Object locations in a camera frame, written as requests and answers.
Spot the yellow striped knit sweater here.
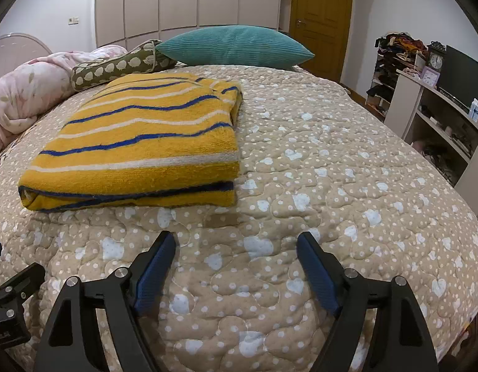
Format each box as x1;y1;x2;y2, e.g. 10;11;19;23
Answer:
18;72;242;212

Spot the pile of clothes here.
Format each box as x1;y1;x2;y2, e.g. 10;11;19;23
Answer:
375;32;429;62

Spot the beige heart-patterned quilt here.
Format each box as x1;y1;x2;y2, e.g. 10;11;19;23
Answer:
0;65;478;371

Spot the white shelf unit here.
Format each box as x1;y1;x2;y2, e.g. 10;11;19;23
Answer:
366;51;478;216

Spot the pink floral comforter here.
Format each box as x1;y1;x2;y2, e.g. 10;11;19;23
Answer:
0;45;126;152

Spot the small white blue box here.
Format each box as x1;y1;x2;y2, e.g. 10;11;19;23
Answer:
468;98;478;123

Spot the purple small alarm clock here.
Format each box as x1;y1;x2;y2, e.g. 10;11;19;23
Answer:
420;65;441;88

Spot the black television screen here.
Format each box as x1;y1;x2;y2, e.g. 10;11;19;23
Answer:
437;45;478;109

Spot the pink rounded headboard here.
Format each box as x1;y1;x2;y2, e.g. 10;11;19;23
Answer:
0;33;51;77

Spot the black mantel clock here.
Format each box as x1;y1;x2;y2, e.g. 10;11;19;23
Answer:
427;41;446;72

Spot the olive patterned bolster pillow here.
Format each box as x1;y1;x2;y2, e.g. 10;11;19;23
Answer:
71;39;177;91

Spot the beige wardrobe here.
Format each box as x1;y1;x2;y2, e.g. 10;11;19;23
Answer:
94;0;290;50

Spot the wooden brown door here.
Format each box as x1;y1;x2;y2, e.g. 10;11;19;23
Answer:
289;0;352;82

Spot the white wall switch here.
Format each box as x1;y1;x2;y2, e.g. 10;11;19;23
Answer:
68;17;79;26

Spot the teal corduroy pillow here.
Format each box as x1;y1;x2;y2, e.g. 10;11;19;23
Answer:
156;25;314;70

